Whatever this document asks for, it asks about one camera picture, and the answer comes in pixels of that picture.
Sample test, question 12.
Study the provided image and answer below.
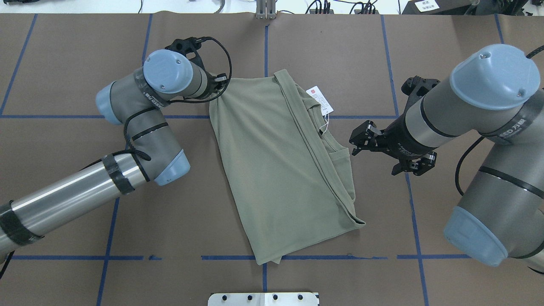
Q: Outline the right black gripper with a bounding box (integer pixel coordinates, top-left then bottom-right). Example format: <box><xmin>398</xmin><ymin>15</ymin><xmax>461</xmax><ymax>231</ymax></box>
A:
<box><xmin>348</xmin><ymin>116</ymin><xmax>437</xmax><ymax>176</ymax></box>

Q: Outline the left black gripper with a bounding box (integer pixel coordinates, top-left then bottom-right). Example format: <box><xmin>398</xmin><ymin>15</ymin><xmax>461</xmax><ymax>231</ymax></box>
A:
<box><xmin>206</xmin><ymin>73</ymin><xmax>229</xmax><ymax>99</ymax></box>

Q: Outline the green long-sleeve shirt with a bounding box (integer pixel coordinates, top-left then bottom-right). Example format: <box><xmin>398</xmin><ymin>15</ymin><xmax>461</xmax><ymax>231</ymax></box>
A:
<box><xmin>209</xmin><ymin>70</ymin><xmax>365</xmax><ymax>265</ymax></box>

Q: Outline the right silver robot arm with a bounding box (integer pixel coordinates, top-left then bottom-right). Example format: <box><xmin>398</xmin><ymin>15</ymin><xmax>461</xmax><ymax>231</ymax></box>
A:
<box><xmin>348</xmin><ymin>43</ymin><xmax>543</xmax><ymax>274</ymax></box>

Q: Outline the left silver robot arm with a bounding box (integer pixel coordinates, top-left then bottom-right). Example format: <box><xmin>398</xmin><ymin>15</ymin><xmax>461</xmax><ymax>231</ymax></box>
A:
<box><xmin>1</xmin><ymin>49</ymin><xmax>229</xmax><ymax>261</ymax></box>

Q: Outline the white shirt price tag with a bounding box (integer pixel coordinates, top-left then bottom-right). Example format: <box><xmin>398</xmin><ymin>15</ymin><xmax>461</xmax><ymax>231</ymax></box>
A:
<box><xmin>306</xmin><ymin>86</ymin><xmax>334</xmax><ymax>116</ymax></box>

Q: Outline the black labelled box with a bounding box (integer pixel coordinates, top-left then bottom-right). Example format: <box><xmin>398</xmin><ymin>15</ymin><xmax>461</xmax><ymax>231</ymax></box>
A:
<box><xmin>401</xmin><ymin>0</ymin><xmax>481</xmax><ymax>16</ymax></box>

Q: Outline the white central pillar base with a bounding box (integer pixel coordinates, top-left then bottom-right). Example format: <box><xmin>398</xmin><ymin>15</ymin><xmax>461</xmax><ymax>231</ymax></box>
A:
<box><xmin>207</xmin><ymin>291</ymin><xmax>320</xmax><ymax>306</ymax></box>

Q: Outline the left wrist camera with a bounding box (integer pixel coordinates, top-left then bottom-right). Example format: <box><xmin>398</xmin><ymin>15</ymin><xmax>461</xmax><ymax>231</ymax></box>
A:
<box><xmin>165</xmin><ymin>37</ymin><xmax>205</xmax><ymax>69</ymax></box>

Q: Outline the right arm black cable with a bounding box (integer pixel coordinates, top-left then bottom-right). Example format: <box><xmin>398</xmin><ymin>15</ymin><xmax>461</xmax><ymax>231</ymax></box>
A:
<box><xmin>455</xmin><ymin>44</ymin><xmax>544</xmax><ymax>197</ymax></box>

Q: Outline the aluminium frame post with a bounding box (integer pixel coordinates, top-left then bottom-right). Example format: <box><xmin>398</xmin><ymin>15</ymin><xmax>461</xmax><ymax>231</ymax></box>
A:
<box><xmin>256</xmin><ymin>0</ymin><xmax>277</xmax><ymax>20</ymax></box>

